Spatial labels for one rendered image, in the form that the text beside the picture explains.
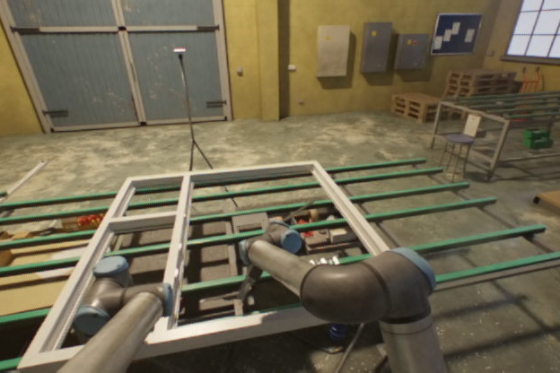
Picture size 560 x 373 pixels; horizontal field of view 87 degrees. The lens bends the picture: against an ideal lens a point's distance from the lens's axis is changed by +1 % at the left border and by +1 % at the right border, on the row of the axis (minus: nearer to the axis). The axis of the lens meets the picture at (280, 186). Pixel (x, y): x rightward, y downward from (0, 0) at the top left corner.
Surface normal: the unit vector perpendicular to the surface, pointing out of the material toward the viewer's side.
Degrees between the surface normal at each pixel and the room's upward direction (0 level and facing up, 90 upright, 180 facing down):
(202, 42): 90
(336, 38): 90
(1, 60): 90
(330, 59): 90
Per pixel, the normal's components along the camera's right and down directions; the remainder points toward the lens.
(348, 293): -0.35, -0.29
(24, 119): 0.22, 0.45
